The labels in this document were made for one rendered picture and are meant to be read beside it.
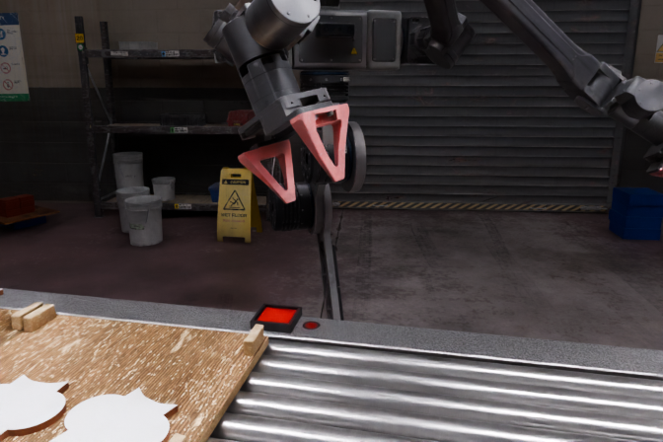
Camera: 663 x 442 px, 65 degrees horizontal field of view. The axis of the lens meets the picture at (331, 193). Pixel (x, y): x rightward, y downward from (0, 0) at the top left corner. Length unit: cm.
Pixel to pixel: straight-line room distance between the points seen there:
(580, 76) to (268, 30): 69
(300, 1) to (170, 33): 522
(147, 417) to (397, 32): 109
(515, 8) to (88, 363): 91
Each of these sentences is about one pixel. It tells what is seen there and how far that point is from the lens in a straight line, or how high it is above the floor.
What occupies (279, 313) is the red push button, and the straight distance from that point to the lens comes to 98.
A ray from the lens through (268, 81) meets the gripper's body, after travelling 57.
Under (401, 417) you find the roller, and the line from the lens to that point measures 74.
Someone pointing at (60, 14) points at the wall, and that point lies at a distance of 625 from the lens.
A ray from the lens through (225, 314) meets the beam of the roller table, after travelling 103.
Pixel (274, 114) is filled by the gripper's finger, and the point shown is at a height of 132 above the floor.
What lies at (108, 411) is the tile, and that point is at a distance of 75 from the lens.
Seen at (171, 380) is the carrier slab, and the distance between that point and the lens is 81.
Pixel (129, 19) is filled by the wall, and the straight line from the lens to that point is 591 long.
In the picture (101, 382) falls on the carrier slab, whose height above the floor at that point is 94.
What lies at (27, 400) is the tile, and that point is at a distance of 82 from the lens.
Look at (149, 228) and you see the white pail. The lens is 449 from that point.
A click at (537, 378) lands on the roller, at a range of 88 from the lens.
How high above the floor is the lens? 135
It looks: 13 degrees down
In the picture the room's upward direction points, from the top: straight up
